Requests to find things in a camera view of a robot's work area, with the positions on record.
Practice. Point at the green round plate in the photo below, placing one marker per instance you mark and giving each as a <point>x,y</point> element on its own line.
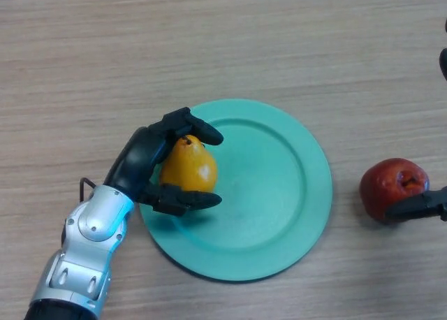
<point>258,201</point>

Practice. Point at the red apple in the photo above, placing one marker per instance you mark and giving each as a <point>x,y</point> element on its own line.
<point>380,190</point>

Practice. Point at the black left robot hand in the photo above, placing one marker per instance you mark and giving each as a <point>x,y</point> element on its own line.
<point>134,159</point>

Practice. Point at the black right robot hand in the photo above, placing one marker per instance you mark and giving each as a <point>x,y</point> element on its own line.
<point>415,206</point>

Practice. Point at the yellow pear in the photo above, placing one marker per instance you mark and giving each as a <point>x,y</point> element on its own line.
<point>188,169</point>

